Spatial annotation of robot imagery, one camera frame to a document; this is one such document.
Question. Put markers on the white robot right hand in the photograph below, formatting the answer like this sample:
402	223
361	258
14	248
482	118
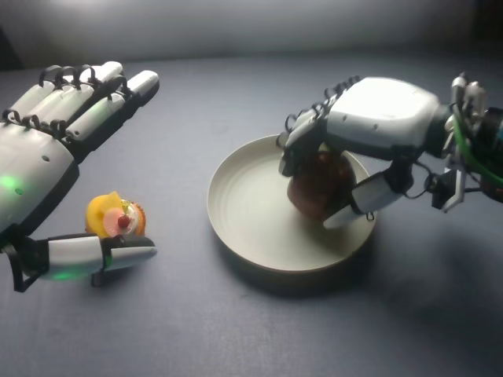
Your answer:
385	118

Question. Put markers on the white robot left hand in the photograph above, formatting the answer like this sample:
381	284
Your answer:
31	165

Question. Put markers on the red toy apple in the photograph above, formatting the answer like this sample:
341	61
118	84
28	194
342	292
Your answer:
322	184

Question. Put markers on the cream round plate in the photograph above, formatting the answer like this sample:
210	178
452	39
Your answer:
251	212

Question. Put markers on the toy cupcake with cherry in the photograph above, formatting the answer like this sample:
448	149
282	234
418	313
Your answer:
114	216

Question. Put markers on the white backdrop panel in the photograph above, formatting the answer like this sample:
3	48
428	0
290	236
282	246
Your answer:
236	23

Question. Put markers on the grey table cloth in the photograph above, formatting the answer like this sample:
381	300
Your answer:
236	334

